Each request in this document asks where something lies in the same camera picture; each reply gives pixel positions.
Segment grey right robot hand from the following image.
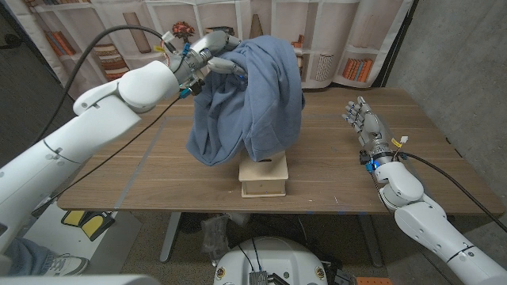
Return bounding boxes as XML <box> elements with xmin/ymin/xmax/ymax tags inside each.
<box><xmin>341</xmin><ymin>96</ymin><xmax>393</xmax><ymax>162</ymax></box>

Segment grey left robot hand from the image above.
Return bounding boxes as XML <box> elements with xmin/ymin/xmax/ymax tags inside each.
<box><xmin>170</xmin><ymin>30</ymin><xmax>249</xmax><ymax>88</ymax></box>

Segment blue hoodie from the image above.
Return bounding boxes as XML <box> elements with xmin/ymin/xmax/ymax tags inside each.
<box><xmin>185</xmin><ymin>34</ymin><xmax>307</xmax><ymax>167</ymax></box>

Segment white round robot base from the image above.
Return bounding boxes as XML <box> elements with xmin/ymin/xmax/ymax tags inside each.
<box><xmin>212</xmin><ymin>236</ymin><xmax>329</xmax><ymax>285</ymax></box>

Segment yellow white left wrist connector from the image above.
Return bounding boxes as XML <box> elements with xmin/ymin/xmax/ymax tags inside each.
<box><xmin>153</xmin><ymin>30</ymin><xmax>175</xmax><ymax>55</ymax></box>

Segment printed bookshelf backdrop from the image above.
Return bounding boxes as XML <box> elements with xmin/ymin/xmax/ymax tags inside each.
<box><xmin>3</xmin><ymin>0</ymin><xmax>415</xmax><ymax>102</ymax></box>

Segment grey table leg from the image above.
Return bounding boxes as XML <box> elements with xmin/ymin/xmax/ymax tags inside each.
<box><xmin>358</xmin><ymin>215</ymin><xmax>384</xmax><ymax>268</ymax></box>
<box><xmin>158</xmin><ymin>212</ymin><xmax>182</xmax><ymax>264</ymax></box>

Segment wooden box with slot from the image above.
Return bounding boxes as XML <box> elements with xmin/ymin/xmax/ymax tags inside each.
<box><xmin>238</xmin><ymin>150</ymin><xmax>289</xmax><ymax>199</ymax></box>

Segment black device beside base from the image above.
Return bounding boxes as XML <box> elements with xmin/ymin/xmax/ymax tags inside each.
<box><xmin>326</xmin><ymin>260</ymin><xmax>357</xmax><ymax>285</ymax></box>

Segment orange block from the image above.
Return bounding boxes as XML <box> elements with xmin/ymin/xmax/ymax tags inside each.
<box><xmin>356</xmin><ymin>276</ymin><xmax>393</xmax><ymax>285</ymax></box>

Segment clear plastic bag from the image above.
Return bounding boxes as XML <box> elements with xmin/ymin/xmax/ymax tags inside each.
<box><xmin>200</xmin><ymin>215</ymin><xmax>231</xmax><ymax>266</ymax></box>

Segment white floor board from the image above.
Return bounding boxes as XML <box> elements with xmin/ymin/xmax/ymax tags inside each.
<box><xmin>23</xmin><ymin>205</ymin><xmax>143</xmax><ymax>276</ymax></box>

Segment white grey sneaker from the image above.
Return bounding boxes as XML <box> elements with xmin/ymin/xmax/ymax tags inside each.
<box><xmin>43</xmin><ymin>253</ymin><xmax>90</xmax><ymax>277</ymax></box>

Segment blue jeans leg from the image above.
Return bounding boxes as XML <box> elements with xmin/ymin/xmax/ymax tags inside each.
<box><xmin>6</xmin><ymin>237</ymin><xmax>56</xmax><ymax>276</ymax></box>

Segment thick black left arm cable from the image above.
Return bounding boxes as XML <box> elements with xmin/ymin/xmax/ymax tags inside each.
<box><xmin>33</xmin><ymin>25</ymin><xmax>177</xmax><ymax>143</ymax></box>

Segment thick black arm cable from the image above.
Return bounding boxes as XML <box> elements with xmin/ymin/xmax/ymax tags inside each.
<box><xmin>398</xmin><ymin>151</ymin><xmax>507</xmax><ymax>234</ymax></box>
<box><xmin>33</xmin><ymin>25</ymin><xmax>177</xmax><ymax>143</ymax></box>

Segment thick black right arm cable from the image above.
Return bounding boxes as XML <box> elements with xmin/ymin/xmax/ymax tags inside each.
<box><xmin>398</xmin><ymin>151</ymin><xmax>507</xmax><ymax>234</ymax></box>

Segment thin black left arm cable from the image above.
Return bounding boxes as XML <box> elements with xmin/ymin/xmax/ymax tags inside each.
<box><xmin>33</xmin><ymin>93</ymin><xmax>187</xmax><ymax>217</ymax></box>

